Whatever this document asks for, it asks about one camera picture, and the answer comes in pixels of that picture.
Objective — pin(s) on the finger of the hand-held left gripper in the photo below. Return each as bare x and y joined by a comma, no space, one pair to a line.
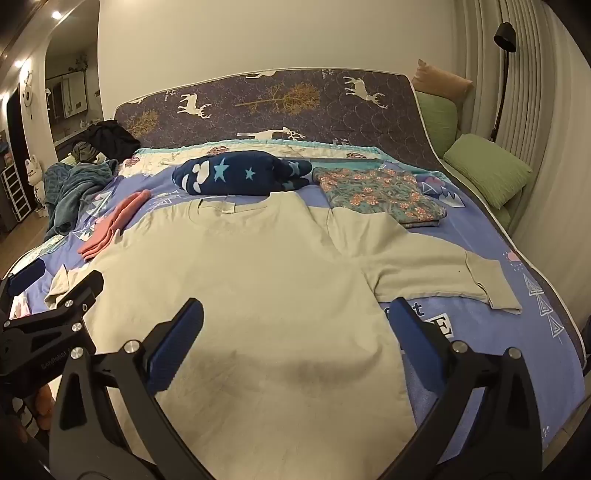
25,277
74,295

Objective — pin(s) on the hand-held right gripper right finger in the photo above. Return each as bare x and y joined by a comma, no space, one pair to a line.
415,341

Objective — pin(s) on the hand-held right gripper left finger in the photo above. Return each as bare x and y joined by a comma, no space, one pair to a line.
178,346

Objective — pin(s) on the beige t-shirt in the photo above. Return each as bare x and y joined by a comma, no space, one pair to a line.
254,277

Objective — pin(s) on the pink folded cloth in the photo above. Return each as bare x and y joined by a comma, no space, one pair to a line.
115,221

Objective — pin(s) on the white storage rack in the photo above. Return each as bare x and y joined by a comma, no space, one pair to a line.
14,189

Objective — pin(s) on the white plush toy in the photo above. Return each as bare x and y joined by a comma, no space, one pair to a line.
36,180

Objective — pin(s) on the teal blanket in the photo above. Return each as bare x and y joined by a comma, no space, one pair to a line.
74,189

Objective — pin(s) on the blue printed bed sheet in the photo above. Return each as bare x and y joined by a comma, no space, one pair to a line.
461,230

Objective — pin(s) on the grey striped cloth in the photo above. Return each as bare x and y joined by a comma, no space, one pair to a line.
85,151

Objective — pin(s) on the floral folded cloth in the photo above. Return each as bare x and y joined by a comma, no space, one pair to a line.
378,194

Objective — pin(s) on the black clothing pile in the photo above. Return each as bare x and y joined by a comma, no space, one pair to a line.
111,136

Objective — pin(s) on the navy star-printed folded cloth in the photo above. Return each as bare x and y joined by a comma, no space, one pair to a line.
231,173

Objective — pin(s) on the large green pillow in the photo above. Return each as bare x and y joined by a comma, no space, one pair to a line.
489,168

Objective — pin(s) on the small green pillow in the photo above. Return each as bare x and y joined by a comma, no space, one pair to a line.
436,122

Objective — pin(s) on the deer-printed dark mattress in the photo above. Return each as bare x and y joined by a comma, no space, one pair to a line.
323,106

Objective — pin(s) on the tan pillow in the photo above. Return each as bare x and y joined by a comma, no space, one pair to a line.
438,78

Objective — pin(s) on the white pleated curtain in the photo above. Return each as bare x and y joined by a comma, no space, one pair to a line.
545,92

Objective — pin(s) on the black floor lamp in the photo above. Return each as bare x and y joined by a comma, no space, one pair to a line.
505,34

